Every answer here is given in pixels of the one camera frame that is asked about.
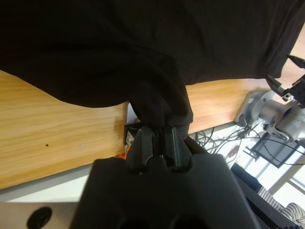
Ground black t-shirt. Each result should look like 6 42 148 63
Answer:
0 0 305 140

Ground black framed panel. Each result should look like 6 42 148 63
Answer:
243 137 305 169

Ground black camera post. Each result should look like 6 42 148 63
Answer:
123 123 143 146

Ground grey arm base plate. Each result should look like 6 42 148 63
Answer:
234 92 270 126

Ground striped fabric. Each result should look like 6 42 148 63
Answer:
257 186 305 227

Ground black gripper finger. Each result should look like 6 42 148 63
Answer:
159 125 193 173
126 127 159 174

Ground white mount plate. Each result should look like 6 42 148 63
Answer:
122 102 143 148

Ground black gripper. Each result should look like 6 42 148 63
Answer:
265 54 305 108

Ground black floor cable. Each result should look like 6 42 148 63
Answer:
195 126 263 165

